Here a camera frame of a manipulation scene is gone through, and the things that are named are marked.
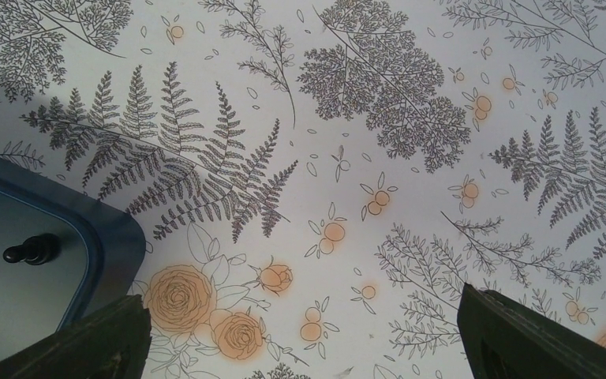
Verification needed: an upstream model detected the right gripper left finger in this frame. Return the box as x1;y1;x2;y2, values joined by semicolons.
0;295;152;378

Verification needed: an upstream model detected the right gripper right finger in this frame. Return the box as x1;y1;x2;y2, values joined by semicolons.
457;283;606;378

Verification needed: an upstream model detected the dark blue piece box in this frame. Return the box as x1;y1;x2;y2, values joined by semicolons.
0;158;151;378

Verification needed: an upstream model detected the black pawn in box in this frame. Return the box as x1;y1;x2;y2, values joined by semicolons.
2;233;62;265

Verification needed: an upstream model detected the floral table mat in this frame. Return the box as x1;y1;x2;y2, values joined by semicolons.
0;1;606;378

